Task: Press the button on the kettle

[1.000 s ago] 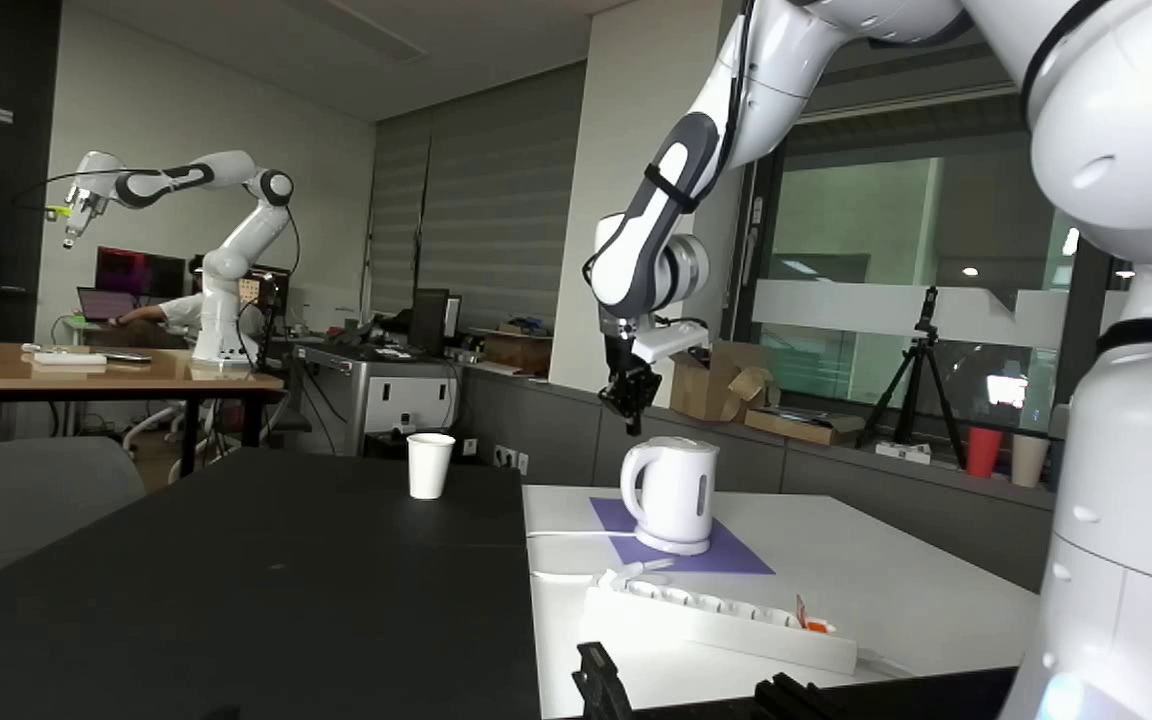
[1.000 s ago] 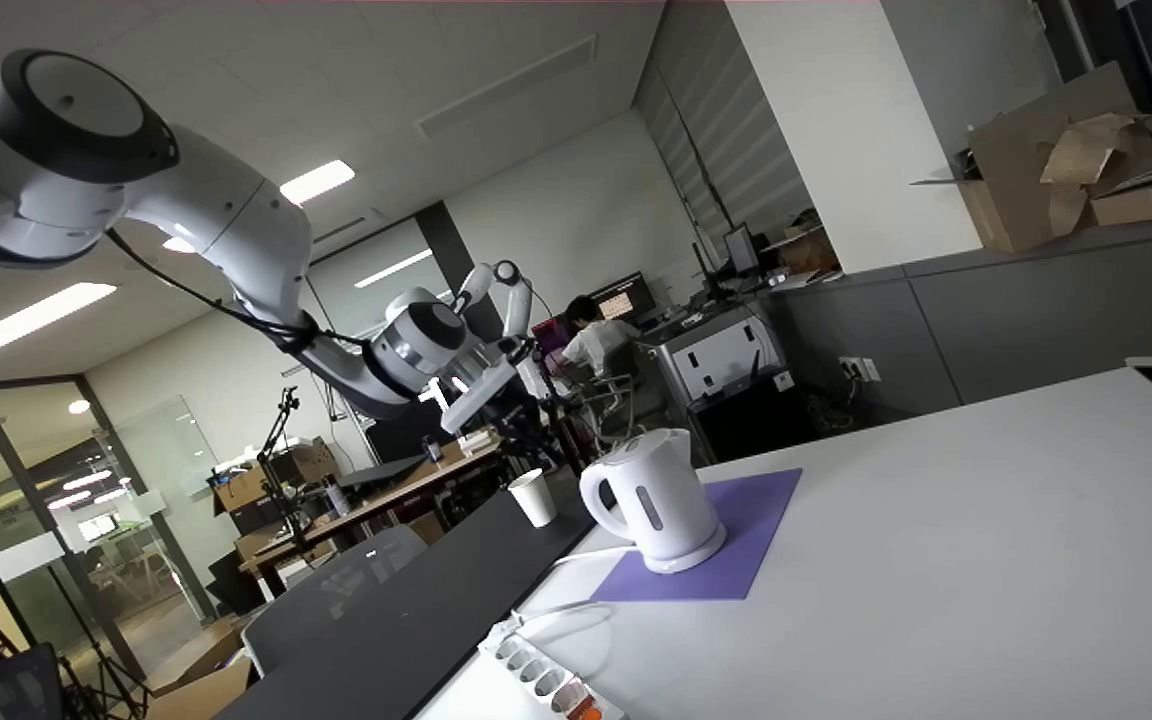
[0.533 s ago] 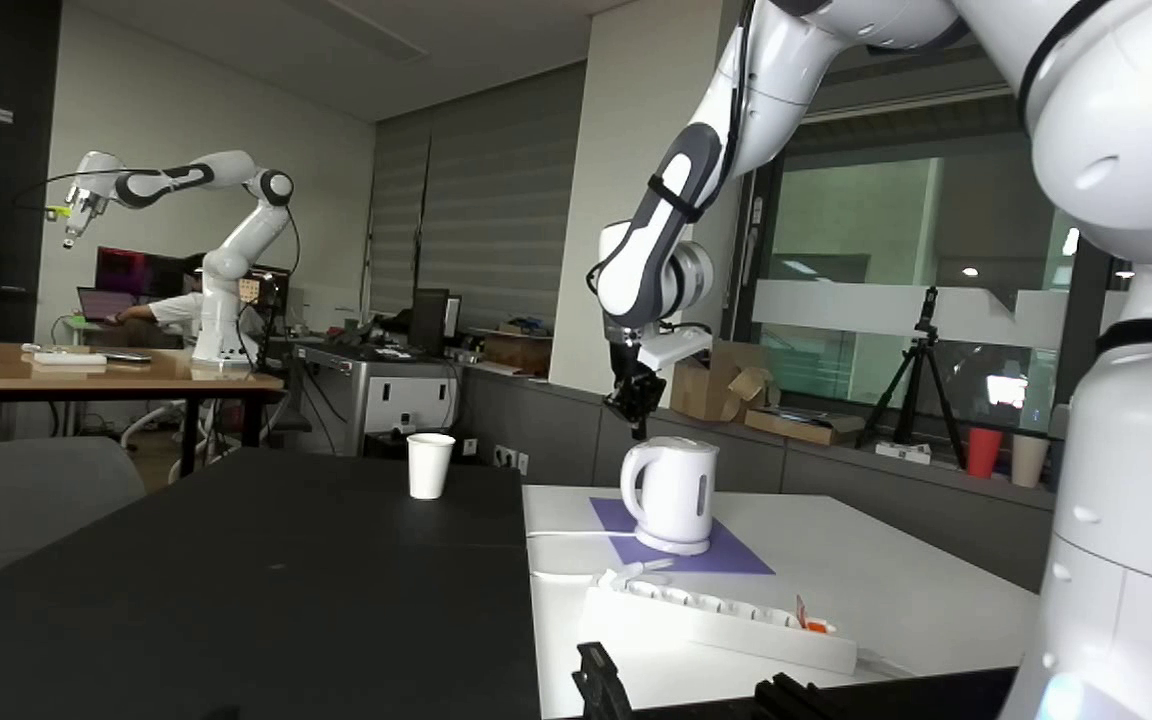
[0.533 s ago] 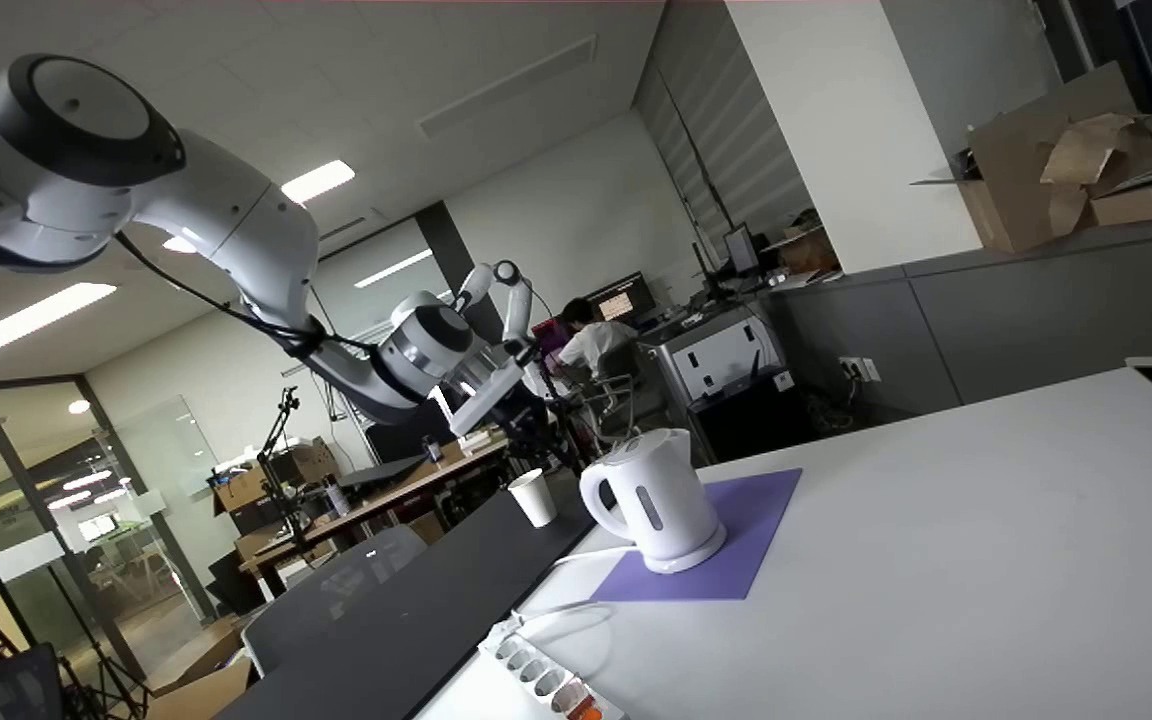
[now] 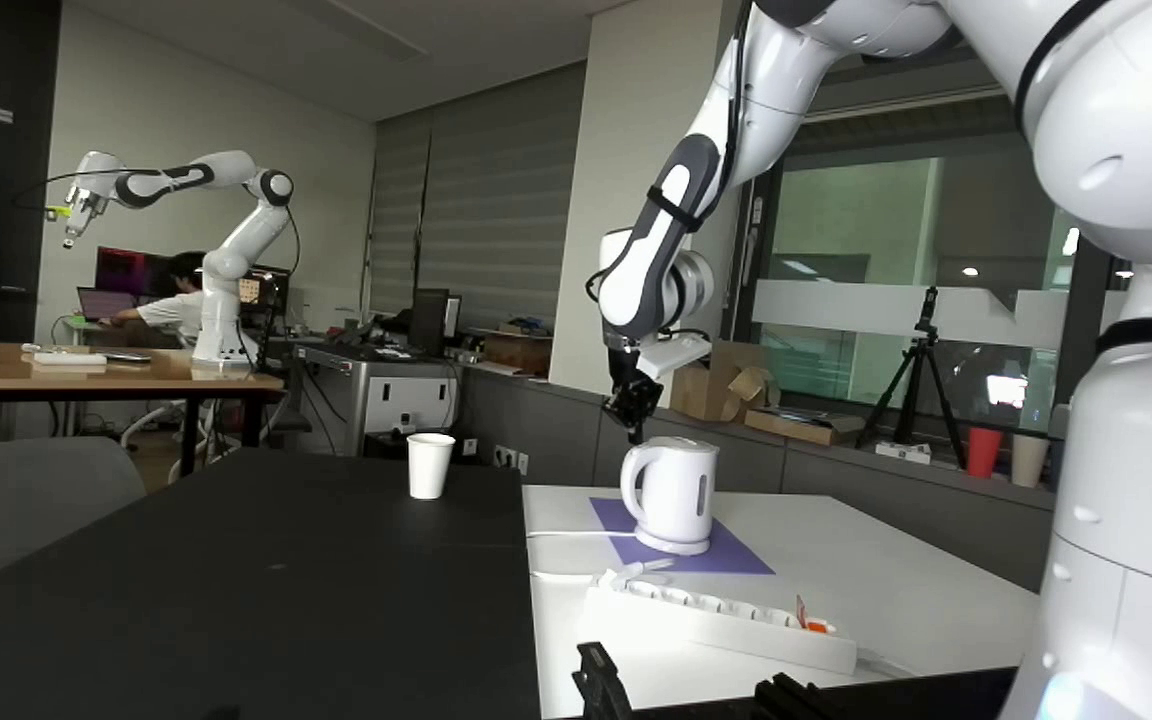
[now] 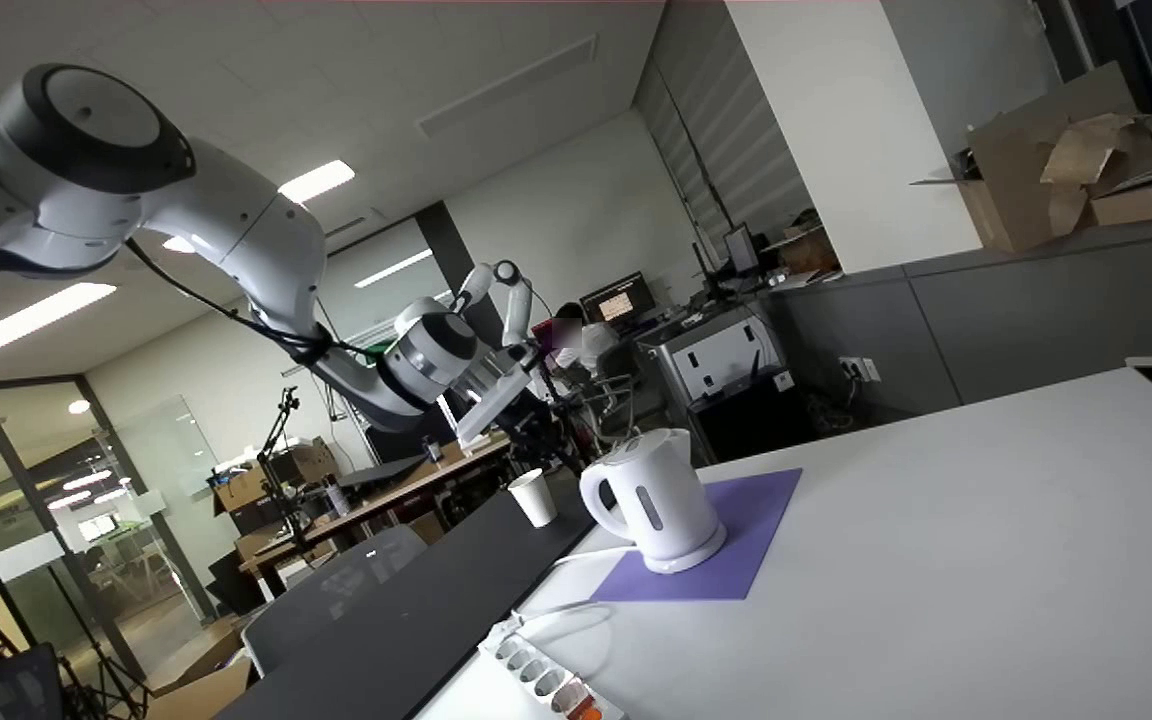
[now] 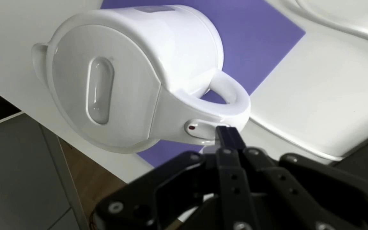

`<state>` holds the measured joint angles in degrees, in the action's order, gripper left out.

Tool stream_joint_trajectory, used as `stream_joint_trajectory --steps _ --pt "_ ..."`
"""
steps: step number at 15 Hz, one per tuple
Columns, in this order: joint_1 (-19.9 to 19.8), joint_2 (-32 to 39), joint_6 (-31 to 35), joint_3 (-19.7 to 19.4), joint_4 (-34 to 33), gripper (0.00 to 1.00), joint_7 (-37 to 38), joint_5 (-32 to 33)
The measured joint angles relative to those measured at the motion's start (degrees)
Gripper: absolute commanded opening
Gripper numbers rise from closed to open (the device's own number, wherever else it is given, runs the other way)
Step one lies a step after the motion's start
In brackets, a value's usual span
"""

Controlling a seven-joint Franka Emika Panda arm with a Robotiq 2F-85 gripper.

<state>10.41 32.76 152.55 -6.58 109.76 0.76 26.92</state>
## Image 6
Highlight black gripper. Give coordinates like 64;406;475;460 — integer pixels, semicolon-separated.
498;386;596;472

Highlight white electric kettle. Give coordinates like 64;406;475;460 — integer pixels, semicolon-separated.
576;425;733;580

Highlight white paper cup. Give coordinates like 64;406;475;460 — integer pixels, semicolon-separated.
502;465;562;531

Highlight seated person in white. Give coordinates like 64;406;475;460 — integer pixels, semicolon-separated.
544;301;637;405

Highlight lit computer monitor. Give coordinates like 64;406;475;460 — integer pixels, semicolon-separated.
578;273;656;331

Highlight wooden work table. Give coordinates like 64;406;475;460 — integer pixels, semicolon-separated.
233;425;566;592

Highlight white metal cabinet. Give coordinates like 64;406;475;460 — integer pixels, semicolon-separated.
656;309;794;413

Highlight white power strip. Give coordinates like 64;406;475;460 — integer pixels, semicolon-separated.
472;617;629;720

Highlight stacked cardboard boxes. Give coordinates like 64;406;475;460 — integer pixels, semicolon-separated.
210;434;344;520

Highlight grey window blinds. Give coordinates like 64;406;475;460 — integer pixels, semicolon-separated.
631;0;822;275

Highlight long ceiling light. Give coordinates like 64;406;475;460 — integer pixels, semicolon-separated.
160;155;359;256
0;281;121;376

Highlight cardboard box on floor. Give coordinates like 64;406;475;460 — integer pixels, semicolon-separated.
142;620;263;720

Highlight open cardboard box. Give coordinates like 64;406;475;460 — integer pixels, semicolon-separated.
912;57;1152;258

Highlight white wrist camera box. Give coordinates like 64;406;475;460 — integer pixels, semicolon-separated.
434;358;534;452

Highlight small tripod with camera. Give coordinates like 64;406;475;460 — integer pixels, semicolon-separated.
253;385;309;469

